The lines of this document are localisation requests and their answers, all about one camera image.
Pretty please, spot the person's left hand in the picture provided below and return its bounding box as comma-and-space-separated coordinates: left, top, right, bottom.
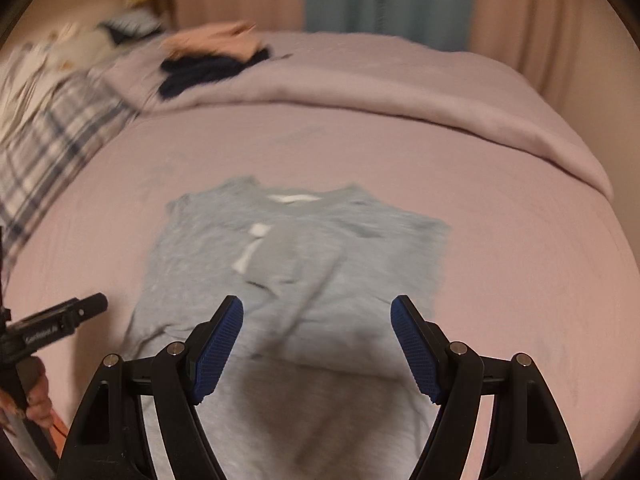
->
23, 358, 55, 430

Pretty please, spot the striped pillow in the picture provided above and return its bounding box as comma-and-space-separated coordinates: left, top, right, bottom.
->
97, 15, 166, 43

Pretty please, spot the folded peach garment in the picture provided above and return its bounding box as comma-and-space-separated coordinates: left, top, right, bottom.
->
160, 21, 261, 61

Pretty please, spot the dark navy garment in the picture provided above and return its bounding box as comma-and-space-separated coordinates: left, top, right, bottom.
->
157, 47, 273, 101

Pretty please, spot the folded lilac quilt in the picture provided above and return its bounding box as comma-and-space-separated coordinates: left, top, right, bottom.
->
102, 30, 615, 201

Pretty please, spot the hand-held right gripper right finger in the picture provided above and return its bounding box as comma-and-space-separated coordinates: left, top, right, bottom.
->
390, 295, 583, 480

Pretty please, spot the white crumpled blanket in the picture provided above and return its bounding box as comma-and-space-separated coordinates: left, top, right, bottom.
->
0, 35, 108, 126

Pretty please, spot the plaid blanket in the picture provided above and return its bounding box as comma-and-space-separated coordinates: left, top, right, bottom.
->
0, 72, 141, 271

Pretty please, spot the grey printed sweatshirt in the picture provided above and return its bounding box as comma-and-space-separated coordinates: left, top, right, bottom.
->
120, 175, 451, 480

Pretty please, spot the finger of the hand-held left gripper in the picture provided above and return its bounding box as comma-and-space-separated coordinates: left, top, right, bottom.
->
60, 292, 109, 331

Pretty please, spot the bed with pink sheet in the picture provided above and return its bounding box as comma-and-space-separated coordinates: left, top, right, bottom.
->
0, 30, 626, 480

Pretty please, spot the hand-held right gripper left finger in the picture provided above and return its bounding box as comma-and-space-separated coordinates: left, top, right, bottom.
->
56, 295, 246, 480

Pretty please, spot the blue curtain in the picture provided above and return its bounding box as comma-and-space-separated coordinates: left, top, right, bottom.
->
304, 0, 475, 53

